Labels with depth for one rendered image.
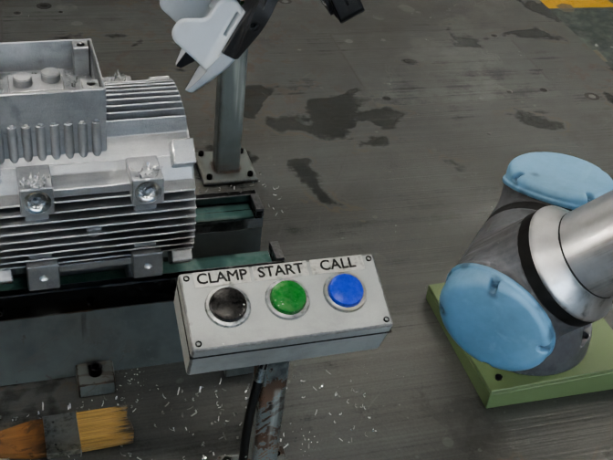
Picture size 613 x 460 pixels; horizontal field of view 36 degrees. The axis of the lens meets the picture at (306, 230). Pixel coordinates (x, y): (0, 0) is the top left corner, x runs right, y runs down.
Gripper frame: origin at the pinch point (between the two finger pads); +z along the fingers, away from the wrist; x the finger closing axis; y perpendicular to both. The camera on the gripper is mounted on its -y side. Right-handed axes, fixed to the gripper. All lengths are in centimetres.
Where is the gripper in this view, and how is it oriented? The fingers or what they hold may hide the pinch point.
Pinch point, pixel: (197, 69)
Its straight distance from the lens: 86.9
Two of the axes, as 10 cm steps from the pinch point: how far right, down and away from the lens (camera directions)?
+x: 2.9, 6.1, -7.4
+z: -5.7, 7.3, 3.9
